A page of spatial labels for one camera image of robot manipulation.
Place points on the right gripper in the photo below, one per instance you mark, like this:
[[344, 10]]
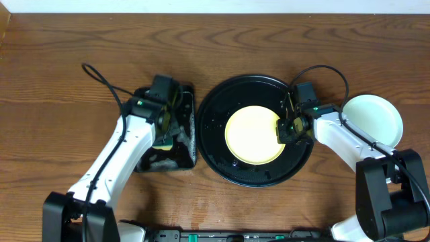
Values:
[[283, 138]]

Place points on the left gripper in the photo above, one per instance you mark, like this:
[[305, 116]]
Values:
[[169, 133]]

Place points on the green and yellow sponge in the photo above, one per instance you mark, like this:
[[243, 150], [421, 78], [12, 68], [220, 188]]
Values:
[[164, 143]]

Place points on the yellow plate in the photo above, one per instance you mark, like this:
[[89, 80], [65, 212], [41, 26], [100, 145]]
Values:
[[250, 135]]

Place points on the light blue plate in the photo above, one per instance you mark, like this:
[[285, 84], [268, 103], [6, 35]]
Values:
[[377, 117]]

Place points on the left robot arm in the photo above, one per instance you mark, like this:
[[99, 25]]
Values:
[[86, 211]]

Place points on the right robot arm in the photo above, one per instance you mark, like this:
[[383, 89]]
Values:
[[391, 192]]

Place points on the black rectangular water tray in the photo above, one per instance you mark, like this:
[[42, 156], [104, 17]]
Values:
[[183, 154]]

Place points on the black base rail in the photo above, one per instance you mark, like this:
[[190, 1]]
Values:
[[235, 236]]

